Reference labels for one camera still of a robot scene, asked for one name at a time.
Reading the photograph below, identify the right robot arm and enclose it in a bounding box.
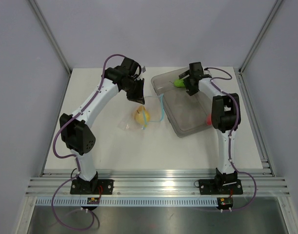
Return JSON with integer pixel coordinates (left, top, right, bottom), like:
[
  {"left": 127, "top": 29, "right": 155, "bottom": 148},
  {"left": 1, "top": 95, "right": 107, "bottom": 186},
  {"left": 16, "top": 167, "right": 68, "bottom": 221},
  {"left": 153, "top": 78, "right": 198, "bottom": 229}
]
[{"left": 179, "top": 62, "right": 243, "bottom": 195}]

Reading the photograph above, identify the white slotted cable duct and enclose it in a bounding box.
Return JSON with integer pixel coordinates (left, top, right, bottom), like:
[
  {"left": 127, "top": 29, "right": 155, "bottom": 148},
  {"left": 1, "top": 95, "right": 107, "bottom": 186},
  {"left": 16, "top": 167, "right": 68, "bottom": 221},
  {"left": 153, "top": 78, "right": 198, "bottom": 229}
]
[{"left": 36, "top": 197, "right": 220, "bottom": 207}]

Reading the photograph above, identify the pink peach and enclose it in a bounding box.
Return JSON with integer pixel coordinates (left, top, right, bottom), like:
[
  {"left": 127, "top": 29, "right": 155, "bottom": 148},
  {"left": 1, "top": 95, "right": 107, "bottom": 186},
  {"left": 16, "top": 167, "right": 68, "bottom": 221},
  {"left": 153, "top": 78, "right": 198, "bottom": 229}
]
[{"left": 206, "top": 114, "right": 212, "bottom": 126}]

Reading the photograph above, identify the yellow pear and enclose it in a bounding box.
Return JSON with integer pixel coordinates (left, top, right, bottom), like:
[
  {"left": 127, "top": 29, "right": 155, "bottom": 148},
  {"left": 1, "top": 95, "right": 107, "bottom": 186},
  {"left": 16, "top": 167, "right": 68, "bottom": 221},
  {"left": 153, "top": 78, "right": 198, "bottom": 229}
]
[{"left": 134, "top": 105, "right": 151, "bottom": 126}]

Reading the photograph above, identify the green chayote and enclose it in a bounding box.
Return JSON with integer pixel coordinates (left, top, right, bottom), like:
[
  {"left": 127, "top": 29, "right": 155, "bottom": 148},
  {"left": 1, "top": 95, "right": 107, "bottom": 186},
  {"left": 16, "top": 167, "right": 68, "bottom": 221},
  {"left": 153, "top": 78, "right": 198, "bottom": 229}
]
[{"left": 173, "top": 79, "right": 185, "bottom": 88}]

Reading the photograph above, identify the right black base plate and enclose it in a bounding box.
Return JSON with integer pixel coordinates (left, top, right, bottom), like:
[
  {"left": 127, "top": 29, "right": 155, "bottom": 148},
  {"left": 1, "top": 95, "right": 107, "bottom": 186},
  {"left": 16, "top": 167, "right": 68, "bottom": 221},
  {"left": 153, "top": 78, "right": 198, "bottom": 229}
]
[{"left": 197, "top": 179, "right": 243, "bottom": 195}]

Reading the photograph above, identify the aluminium rail frame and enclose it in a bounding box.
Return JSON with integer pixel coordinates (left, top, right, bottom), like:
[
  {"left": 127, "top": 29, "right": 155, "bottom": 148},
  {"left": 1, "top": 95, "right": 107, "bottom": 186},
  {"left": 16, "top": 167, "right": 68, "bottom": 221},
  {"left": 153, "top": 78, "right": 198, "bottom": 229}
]
[{"left": 25, "top": 169, "right": 290, "bottom": 197}]

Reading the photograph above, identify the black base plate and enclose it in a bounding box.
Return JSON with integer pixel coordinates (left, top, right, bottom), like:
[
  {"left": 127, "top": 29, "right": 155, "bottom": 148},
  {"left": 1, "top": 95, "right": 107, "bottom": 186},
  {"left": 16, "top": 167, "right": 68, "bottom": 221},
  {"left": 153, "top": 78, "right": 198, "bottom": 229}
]
[
  {"left": 70, "top": 178, "right": 114, "bottom": 195},
  {"left": 197, "top": 179, "right": 243, "bottom": 195}
]

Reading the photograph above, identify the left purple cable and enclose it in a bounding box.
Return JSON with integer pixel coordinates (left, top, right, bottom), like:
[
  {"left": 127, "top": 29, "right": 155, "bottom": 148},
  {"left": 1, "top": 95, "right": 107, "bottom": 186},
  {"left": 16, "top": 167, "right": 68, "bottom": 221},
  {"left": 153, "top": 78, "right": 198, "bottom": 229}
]
[{"left": 52, "top": 53, "right": 130, "bottom": 231}]

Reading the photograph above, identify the right circuit board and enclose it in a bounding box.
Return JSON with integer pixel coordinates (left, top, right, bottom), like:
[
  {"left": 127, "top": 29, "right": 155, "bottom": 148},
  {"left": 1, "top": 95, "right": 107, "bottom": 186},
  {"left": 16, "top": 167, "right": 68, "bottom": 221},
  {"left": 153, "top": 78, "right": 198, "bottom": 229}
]
[{"left": 218, "top": 197, "right": 233, "bottom": 207}]

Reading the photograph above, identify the circuit board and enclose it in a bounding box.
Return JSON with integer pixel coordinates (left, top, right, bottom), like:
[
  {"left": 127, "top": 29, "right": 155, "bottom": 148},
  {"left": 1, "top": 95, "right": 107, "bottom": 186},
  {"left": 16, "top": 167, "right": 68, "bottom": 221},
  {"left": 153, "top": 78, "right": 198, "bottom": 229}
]
[
  {"left": 87, "top": 197, "right": 100, "bottom": 205},
  {"left": 218, "top": 197, "right": 233, "bottom": 207}
]

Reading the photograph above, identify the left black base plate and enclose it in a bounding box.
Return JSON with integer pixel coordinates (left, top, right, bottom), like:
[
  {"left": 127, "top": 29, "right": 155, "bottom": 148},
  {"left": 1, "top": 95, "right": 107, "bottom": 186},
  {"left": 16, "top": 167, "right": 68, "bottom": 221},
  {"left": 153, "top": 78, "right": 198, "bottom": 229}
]
[{"left": 70, "top": 178, "right": 114, "bottom": 195}]

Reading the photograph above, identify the left circuit board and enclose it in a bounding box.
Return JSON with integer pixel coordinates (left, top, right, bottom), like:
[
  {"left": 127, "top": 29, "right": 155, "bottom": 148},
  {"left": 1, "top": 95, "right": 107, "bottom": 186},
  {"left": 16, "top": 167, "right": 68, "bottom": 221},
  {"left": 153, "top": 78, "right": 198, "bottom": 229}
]
[{"left": 87, "top": 197, "right": 100, "bottom": 205}]

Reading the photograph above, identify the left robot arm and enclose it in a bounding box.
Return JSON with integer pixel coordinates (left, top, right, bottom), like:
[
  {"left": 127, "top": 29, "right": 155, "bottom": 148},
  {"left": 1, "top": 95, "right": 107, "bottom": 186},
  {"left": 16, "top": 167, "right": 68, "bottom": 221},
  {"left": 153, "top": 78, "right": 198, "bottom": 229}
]
[{"left": 56, "top": 57, "right": 145, "bottom": 195}]

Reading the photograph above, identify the clear zip top bag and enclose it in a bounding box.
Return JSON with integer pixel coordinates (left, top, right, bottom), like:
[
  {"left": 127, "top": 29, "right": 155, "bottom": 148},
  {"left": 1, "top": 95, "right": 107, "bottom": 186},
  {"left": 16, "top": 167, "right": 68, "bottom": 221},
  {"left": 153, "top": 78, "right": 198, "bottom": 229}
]
[{"left": 118, "top": 94, "right": 165, "bottom": 131}]

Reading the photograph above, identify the grey translucent plastic bin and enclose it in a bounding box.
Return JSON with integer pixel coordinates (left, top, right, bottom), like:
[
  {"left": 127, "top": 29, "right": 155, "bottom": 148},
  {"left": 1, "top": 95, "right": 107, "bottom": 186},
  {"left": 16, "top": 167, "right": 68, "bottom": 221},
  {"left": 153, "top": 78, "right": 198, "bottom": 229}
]
[{"left": 151, "top": 67, "right": 212, "bottom": 137}]

